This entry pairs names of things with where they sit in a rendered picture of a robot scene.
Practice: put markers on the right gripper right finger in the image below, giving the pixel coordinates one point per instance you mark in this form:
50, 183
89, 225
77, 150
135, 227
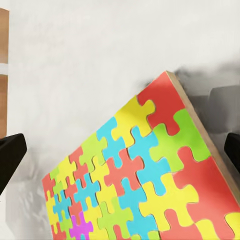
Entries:
232, 149

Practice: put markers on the desk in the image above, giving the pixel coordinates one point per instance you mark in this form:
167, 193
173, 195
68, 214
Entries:
72, 64

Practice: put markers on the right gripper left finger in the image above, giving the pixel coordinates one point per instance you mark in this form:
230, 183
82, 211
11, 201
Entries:
12, 150

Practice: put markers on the jigsaw puzzle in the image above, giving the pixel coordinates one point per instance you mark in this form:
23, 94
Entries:
151, 172

